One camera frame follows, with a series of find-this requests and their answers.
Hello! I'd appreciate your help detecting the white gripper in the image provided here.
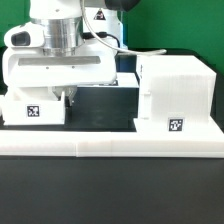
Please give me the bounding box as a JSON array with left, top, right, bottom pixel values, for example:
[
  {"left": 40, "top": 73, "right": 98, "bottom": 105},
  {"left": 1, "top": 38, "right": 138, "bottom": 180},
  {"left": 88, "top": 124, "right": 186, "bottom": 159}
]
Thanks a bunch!
[{"left": 3, "top": 21, "right": 116, "bottom": 106}]

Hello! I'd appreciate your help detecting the white front drawer tray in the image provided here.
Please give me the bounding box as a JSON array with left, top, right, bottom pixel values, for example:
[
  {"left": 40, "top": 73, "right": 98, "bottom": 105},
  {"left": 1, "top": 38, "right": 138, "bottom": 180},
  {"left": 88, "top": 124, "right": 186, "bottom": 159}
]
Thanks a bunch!
[{"left": 0, "top": 93, "right": 65, "bottom": 126}]

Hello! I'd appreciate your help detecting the white drawer cabinet box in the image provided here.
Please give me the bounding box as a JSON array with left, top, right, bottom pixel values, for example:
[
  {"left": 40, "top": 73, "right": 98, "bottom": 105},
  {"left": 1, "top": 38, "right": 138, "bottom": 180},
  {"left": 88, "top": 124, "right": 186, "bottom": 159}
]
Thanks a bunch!
[{"left": 134, "top": 55, "right": 216, "bottom": 132}]

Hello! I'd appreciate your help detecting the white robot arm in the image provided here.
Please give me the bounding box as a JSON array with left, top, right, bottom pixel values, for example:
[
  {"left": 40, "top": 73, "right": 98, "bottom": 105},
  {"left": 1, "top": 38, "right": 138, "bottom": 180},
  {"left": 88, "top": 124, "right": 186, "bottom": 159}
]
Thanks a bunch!
[{"left": 3, "top": 0, "right": 140, "bottom": 104}]

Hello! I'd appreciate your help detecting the white marker sheet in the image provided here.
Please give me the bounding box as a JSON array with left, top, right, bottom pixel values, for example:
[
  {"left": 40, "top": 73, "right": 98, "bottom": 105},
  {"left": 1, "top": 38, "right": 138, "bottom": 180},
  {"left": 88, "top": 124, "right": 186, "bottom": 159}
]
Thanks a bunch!
[{"left": 113, "top": 72, "right": 139, "bottom": 88}]

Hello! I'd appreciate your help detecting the white L-shaped fence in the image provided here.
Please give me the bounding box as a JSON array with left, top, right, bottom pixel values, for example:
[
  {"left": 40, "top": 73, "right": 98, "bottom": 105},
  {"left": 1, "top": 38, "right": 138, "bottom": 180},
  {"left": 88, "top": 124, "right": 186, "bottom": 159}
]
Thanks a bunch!
[{"left": 0, "top": 121, "right": 224, "bottom": 158}]

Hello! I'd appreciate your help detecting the white thin cable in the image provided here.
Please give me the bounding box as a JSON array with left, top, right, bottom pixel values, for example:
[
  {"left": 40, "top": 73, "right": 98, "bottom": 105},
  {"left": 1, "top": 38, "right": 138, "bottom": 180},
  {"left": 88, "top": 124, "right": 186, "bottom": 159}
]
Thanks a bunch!
[{"left": 79, "top": 0, "right": 168, "bottom": 57}]

